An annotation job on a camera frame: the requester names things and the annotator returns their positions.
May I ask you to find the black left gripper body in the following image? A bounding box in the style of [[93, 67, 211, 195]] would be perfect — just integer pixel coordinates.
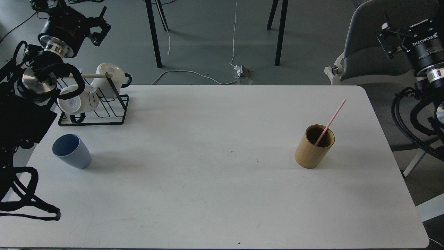
[[38, 5, 94, 58]]

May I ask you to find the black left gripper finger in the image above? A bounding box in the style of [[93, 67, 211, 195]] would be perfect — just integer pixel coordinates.
[[85, 6, 107, 24], [90, 19, 111, 47]]

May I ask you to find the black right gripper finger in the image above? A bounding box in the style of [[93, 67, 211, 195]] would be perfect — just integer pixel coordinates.
[[377, 23, 413, 59]]

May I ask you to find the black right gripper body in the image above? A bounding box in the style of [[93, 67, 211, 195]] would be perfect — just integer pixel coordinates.
[[401, 18, 444, 77]]

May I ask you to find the pink chopstick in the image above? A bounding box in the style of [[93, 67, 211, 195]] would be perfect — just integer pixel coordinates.
[[314, 99, 347, 146]]

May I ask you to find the blue plastic cup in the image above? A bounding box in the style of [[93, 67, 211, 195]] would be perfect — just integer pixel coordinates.
[[52, 134, 92, 169]]

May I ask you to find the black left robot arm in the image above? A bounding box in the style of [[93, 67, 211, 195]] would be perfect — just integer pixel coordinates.
[[0, 0, 111, 220]]

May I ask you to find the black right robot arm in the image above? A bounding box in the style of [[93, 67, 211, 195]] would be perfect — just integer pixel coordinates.
[[377, 14, 444, 160]]

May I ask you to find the grey office chair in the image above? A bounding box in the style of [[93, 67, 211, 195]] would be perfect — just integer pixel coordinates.
[[324, 0, 439, 177]]

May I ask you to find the black table leg left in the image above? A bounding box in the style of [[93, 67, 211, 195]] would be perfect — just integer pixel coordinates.
[[144, 0, 169, 68]]

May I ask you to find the black table leg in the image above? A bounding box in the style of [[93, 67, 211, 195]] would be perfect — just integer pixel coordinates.
[[144, 0, 169, 68], [266, 0, 289, 66]]

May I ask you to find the white mug on rack front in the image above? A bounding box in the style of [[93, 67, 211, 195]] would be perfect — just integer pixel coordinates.
[[57, 84, 99, 115]]

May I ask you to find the black table leg right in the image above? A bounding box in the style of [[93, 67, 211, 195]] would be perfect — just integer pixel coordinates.
[[266, 0, 289, 66]]

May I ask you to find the bamboo cylinder holder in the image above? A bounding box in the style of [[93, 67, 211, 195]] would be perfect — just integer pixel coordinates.
[[294, 124, 335, 169]]

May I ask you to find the floor power socket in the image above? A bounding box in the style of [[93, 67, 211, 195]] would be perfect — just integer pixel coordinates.
[[233, 65, 250, 78]]

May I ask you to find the white floor cable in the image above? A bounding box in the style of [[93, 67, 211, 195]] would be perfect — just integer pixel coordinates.
[[151, 0, 243, 85]]

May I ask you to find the black wire cup rack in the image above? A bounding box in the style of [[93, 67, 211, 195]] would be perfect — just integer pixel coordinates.
[[57, 73, 129, 127]]

